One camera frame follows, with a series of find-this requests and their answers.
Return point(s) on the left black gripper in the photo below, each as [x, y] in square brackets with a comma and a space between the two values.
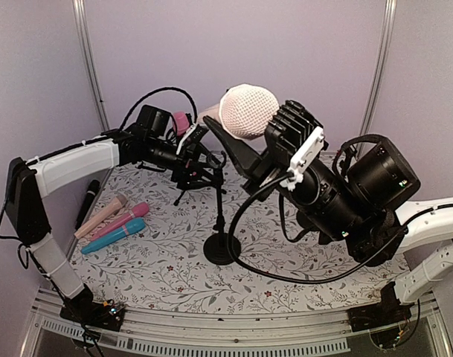
[183, 173]

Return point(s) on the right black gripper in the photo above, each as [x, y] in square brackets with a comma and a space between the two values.
[286, 136]

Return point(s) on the tall pink microphone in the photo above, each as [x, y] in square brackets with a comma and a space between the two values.
[181, 123]

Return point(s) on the beige microphone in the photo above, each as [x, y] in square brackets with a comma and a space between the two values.
[244, 111]
[112, 208]

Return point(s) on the short pink microphone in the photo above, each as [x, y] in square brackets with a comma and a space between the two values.
[136, 211]

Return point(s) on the round stand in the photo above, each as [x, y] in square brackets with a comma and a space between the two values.
[215, 247]

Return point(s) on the blue microphone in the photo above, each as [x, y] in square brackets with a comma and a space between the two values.
[133, 226]

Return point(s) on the black microphone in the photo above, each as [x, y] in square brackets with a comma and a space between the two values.
[91, 192]

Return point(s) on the black tripod shock-mount stand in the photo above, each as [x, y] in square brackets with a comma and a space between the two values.
[189, 193]

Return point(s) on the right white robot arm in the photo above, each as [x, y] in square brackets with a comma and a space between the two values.
[364, 198]

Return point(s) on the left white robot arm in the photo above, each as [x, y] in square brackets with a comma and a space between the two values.
[29, 182]

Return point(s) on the floral table mat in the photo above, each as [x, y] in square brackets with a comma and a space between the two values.
[164, 267]

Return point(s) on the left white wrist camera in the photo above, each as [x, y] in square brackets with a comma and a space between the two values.
[192, 136]

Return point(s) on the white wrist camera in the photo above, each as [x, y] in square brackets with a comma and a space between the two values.
[304, 156]
[192, 136]

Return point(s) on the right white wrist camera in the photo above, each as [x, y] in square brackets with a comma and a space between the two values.
[304, 156]

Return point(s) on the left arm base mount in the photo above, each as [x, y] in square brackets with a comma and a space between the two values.
[83, 310]

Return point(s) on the right aluminium frame post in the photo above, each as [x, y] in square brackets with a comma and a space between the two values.
[385, 40]

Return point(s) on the aluminium frame post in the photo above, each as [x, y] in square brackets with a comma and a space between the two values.
[385, 40]
[80, 18]

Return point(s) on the left aluminium frame post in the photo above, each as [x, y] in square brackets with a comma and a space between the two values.
[80, 18]

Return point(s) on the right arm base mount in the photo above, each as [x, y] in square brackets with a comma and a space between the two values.
[387, 311]

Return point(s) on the front aluminium rail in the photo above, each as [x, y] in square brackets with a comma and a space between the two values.
[316, 333]

